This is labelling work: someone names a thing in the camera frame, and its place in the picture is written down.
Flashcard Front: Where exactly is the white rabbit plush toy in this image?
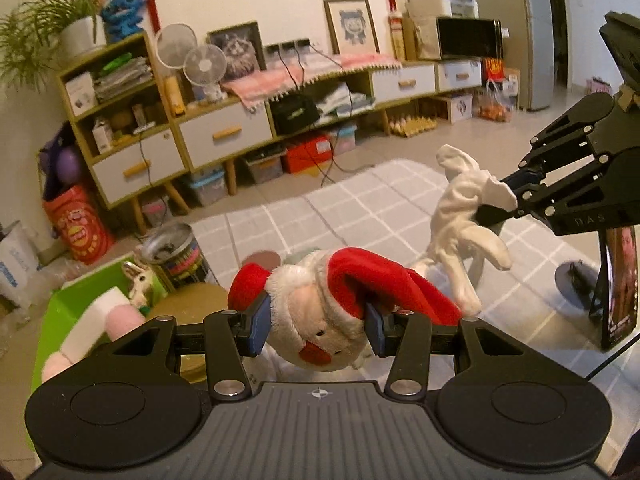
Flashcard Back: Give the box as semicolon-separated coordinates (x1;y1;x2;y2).
412;144;518;316

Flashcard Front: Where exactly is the Santa Claus plush toy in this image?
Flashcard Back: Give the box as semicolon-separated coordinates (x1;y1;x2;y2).
228;247;461;372

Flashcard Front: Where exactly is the round gold tin lid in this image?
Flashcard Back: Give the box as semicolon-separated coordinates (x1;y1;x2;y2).
148;283;228;384

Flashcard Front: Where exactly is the small beige bunny doll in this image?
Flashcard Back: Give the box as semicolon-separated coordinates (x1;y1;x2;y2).
122;260;154;310

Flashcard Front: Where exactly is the open tin can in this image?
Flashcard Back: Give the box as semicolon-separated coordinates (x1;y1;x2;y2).
140;222;216;292

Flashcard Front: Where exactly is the pink plush toy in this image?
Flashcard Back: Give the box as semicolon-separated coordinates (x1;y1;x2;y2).
40;304;145;382

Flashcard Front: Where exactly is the white cardboard box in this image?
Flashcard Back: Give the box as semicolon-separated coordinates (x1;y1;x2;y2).
433;93;473;125

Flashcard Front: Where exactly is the grey checkered floor mat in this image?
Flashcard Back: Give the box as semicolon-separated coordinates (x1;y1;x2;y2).
188;158;640;470

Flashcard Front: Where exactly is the grey refrigerator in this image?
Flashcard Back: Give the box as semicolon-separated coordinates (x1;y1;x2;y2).
470;0;557;113

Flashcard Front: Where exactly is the smartphone on stand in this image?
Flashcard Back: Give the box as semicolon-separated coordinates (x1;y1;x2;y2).
600;226;639;350

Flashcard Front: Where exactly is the white foam block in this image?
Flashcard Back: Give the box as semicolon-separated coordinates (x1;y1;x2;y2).
60;287;129;364

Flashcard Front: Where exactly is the egg carton tray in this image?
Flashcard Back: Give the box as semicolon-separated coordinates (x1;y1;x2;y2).
390;116;437;138

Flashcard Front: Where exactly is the clear plastic storage box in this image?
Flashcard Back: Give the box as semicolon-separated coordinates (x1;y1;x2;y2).
186;169;228;207

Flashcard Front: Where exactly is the black microwave oven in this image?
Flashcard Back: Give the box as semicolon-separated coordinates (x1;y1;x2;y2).
413;16;503;60

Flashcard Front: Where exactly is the red snack bag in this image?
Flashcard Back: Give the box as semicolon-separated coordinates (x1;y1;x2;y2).
42;184;114;264

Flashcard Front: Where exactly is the red storage box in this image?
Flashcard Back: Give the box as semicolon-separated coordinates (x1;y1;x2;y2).
282;133;333;174

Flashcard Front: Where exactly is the long low TV cabinet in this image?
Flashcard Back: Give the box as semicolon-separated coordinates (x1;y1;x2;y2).
181;61;480;168

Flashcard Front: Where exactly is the white printer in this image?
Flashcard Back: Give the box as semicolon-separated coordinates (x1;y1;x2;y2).
406;0;480;20

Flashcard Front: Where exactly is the wooden shelf cabinet with drawers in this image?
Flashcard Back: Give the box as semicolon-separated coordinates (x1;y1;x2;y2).
56;34;274;232

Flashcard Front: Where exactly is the white sack bag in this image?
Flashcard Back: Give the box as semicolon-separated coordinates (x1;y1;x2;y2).
0;220;40;308

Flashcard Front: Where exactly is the black bag on shelf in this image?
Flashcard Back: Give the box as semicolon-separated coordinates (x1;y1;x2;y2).
270;92;320;136

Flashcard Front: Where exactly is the purple balloon toy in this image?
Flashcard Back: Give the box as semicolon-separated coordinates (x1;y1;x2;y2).
37;122;86;202

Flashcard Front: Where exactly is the pink cloth runner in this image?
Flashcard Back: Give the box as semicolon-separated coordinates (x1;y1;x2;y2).
221;53;402;110

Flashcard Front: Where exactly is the framed cartoon drawing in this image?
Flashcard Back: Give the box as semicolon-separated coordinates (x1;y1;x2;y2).
323;0;380;54

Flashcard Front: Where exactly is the white desk fan front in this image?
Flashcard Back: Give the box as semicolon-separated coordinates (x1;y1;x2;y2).
183;44;227;103

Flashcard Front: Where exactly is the white desk fan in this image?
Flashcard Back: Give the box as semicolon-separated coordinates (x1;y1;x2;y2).
155;23;198;70
183;44;227;103

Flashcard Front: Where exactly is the framed cat picture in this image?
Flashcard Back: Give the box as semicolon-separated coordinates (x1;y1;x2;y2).
206;22;266;82

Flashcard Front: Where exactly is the white desk fan rear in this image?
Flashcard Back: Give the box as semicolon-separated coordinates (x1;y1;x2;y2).
155;23;198;70

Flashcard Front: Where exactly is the blue plush monster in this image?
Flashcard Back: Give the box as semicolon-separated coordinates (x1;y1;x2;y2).
101;0;145;44

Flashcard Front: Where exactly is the potted green plant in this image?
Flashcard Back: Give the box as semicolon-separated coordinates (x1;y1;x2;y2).
1;0;107;90

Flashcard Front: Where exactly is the black floor cable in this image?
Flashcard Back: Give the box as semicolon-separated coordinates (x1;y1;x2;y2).
278;44;377;188

